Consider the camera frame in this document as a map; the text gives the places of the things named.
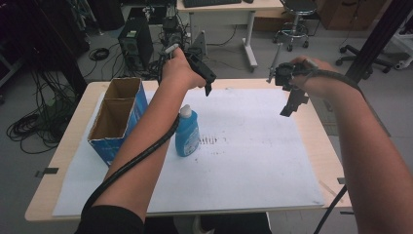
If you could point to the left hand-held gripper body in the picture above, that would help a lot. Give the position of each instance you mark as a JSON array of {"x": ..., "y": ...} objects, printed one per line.
[{"x": 196, "y": 64}]

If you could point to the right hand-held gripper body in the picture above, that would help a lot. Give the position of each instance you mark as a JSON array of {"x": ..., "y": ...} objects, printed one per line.
[{"x": 285, "y": 75}]

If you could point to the blue detergent bottle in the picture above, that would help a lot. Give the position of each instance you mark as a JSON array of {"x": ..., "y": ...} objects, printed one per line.
[{"x": 187, "y": 131}]

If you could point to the blue cardboard box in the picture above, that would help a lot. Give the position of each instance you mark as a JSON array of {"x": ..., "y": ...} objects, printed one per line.
[{"x": 117, "y": 118}]

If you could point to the person's left hand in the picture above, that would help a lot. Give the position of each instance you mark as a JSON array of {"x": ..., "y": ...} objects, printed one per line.
[{"x": 180, "y": 70}]

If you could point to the person's right hand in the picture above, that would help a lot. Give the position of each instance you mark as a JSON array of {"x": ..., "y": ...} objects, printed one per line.
[{"x": 312, "y": 82}]

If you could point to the black stool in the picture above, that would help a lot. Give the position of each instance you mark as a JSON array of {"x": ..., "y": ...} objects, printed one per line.
[{"x": 296, "y": 22}]

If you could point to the white desk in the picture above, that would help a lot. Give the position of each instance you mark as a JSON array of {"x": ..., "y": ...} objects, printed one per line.
[{"x": 227, "y": 19}]

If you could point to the black keyboard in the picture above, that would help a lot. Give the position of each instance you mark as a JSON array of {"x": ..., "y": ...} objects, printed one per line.
[{"x": 211, "y": 2}]

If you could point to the black computer tower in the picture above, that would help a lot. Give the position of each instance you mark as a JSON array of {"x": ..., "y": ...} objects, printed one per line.
[{"x": 135, "y": 42}]

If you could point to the white paper sheet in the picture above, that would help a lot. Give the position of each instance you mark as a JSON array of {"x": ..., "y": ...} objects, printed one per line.
[{"x": 246, "y": 156}]

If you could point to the black office chair base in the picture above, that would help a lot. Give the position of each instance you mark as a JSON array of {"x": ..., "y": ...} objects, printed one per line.
[{"x": 365, "y": 58}]

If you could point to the wooden cabinet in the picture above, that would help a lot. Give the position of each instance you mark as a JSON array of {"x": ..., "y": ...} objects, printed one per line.
[{"x": 352, "y": 13}]

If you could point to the black metal stand pole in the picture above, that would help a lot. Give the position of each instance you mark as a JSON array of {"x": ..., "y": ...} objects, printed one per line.
[{"x": 378, "y": 40}]

